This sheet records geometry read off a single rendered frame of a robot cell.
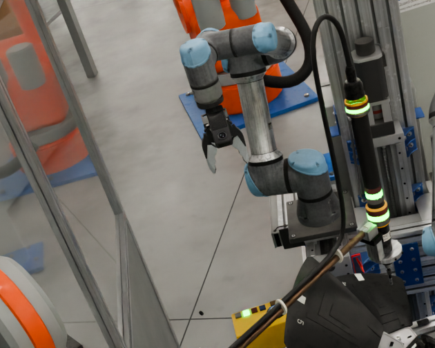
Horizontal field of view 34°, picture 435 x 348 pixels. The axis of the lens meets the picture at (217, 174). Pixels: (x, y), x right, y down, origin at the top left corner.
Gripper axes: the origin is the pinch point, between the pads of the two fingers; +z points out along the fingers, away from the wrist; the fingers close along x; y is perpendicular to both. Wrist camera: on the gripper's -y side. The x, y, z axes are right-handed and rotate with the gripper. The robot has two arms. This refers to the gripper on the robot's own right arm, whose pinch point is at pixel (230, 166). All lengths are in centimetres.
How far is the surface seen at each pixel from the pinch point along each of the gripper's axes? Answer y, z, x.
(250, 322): -15.4, 40.7, 7.7
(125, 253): 48, 48, 45
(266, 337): -19.6, 44.0, 4.6
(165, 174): 281, 148, 43
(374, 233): -54, -6, -23
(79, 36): 525, 105, 97
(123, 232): 62, 48, 45
